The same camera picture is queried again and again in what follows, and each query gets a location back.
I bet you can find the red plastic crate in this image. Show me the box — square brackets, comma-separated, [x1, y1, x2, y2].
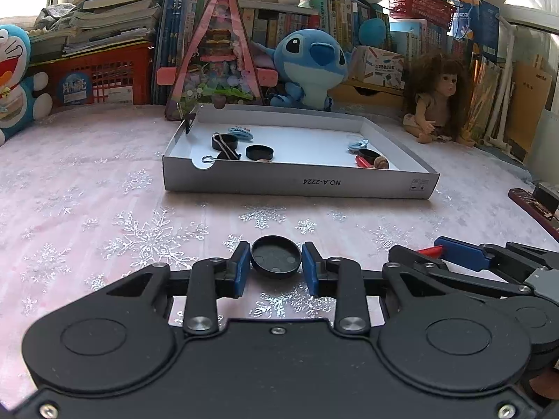
[30, 42, 153, 108]

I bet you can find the white cardboard box tray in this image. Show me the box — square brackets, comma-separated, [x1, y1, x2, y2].
[162, 105, 440, 200]

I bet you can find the row of books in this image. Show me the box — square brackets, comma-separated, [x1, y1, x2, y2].
[150, 0, 501, 106]

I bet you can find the red wire basket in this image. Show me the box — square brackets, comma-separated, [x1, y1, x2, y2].
[389, 0, 456, 28]

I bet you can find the stack of books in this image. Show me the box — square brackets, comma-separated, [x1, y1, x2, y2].
[63, 0, 164, 57]

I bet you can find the person right hand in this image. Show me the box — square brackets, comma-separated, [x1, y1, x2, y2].
[526, 367, 559, 407]

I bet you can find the small black binder clip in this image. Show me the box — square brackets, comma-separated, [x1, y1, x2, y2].
[184, 113, 196, 133]

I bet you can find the large black binder clip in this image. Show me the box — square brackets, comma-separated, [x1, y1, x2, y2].
[202, 132, 241, 164]

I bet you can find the red crayon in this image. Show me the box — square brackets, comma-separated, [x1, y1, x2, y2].
[355, 155, 373, 168]
[418, 245, 443, 258]

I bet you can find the white patterned cardboard box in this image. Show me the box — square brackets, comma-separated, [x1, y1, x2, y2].
[349, 45, 405, 89]

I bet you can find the pink triangular dollhouse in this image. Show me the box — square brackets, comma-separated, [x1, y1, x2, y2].
[165, 0, 278, 121]

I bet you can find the Doraemon plush toy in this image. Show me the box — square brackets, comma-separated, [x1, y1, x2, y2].
[1, 25, 53, 145]

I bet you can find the Stitch plush toy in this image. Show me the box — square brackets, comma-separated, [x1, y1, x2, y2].
[252, 29, 349, 112]

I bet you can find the wooden drawer shelf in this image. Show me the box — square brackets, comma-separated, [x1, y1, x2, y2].
[329, 80, 404, 111]

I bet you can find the brown haired doll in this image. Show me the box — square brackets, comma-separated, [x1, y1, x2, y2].
[402, 53, 475, 147]

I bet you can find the light blue hair clip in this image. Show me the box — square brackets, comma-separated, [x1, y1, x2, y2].
[348, 139, 369, 153]

